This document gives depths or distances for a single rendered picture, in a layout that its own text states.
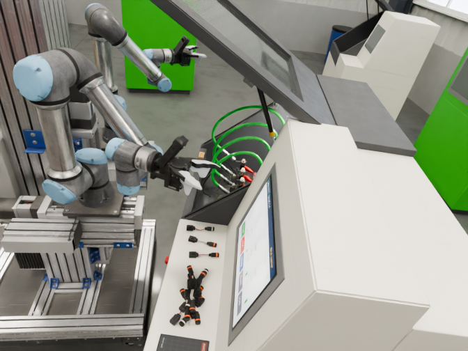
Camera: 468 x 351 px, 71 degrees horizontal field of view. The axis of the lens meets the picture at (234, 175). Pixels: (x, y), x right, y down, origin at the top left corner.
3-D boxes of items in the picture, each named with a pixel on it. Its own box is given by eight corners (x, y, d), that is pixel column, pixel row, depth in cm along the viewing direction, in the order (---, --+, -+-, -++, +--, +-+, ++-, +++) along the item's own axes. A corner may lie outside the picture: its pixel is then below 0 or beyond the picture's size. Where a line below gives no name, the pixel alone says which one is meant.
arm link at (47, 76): (97, 190, 131) (77, 53, 99) (69, 213, 120) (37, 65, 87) (72, 181, 134) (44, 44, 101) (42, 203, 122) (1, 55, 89)
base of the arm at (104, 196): (73, 207, 136) (69, 189, 130) (83, 184, 148) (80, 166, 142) (111, 208, 138) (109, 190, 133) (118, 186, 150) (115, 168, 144)
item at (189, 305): (181, 269, 126) (182, 260, 123) (208, 273, 126) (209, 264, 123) (168, 326, 108) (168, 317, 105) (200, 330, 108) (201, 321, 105)
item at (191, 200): (198, 168, 212) (200, 147, 203) (205, 169, 212) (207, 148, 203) (180, 239, 162) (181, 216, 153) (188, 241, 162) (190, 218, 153)
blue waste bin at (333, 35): (317, 59, 745) (328, 23, 700) (342, 62, 755) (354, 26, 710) (326, 68, 698) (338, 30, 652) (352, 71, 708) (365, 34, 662)
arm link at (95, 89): (67, 52, 113) (152, 164, 129) (42, 60, 105) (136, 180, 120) (85, 34, 107) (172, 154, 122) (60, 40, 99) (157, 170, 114)
